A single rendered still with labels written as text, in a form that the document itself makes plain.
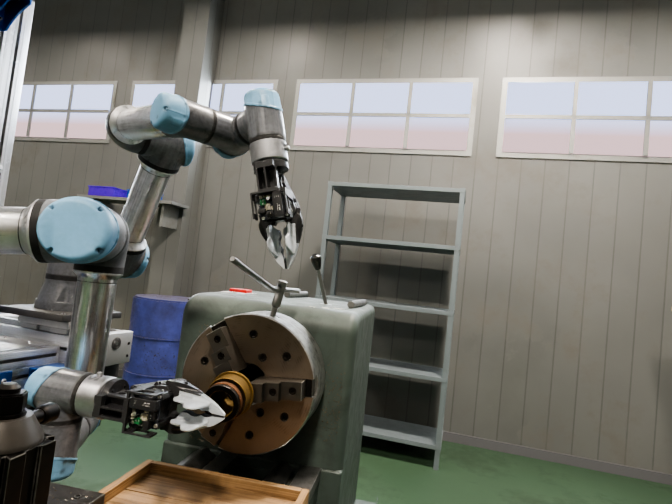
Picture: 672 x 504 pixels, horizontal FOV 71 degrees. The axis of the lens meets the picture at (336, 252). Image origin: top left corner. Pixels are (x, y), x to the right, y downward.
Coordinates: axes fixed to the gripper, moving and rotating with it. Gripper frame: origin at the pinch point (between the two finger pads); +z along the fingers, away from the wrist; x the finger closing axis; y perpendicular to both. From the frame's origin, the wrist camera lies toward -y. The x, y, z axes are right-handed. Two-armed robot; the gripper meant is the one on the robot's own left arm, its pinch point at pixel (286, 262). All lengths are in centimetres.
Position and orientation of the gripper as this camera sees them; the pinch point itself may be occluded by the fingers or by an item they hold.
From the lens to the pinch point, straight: 95.6
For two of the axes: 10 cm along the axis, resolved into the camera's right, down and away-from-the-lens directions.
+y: -1.7, -0.8, -9.8
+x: 9.8, -1.6, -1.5
